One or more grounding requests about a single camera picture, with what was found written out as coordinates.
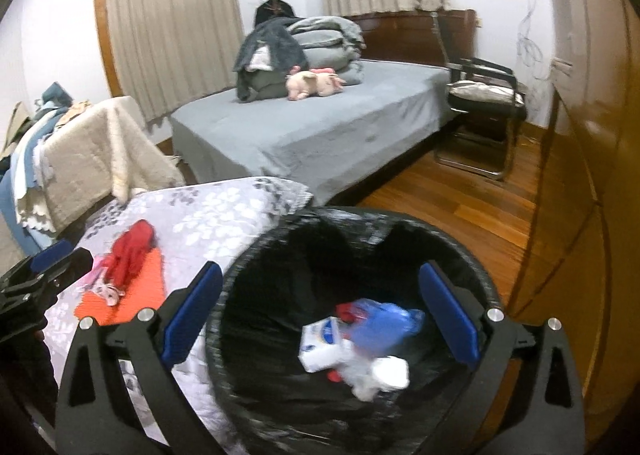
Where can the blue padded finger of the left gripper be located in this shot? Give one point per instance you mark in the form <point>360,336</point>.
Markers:
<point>48,257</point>

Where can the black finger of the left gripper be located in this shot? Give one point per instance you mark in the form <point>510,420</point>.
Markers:
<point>66,271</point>

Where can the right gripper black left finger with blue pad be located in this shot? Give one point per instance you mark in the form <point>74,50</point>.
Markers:
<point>95,415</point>

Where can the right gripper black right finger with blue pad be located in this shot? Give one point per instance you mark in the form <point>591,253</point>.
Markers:
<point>523,395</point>

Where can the pink knotted sock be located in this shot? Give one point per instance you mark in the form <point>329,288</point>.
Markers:
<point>107,290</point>

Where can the red cloth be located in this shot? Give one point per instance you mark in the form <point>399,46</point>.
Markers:
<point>128,253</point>

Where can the orange foam net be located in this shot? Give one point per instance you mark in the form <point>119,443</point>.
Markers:
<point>146,290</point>

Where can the blue plastic bag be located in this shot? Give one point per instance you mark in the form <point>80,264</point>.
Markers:
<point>378,328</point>

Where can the white medicine box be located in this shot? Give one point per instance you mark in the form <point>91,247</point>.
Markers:
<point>322,346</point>

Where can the blue white scalloped blanket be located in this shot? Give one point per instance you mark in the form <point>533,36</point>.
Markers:
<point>25,208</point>

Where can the beige quilt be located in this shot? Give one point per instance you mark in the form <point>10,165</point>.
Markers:
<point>101,152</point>

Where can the grey floral quilt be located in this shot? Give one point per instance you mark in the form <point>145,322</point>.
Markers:
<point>192,224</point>

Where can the wooden wardrobe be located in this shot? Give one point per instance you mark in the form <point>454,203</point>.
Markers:
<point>582,259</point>

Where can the white crumpled tissue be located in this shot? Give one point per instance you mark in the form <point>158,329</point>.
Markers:
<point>369,376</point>

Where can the left beige curtain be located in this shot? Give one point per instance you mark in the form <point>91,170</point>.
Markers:
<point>169,52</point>

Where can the grey bed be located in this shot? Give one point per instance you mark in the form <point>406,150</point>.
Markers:
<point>327,143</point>

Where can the dark green fleece blanket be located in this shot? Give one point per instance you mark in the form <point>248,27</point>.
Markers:
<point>265,59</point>

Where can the pink plush toy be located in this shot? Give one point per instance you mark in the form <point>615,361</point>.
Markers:
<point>321,82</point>

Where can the black metal chair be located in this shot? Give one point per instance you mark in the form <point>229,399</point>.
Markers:
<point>488,107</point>

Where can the folded grey blankets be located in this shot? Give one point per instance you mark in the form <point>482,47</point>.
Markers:
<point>331,42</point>

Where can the dark wooden headboard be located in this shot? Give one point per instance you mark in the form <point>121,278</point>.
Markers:
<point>418,37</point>

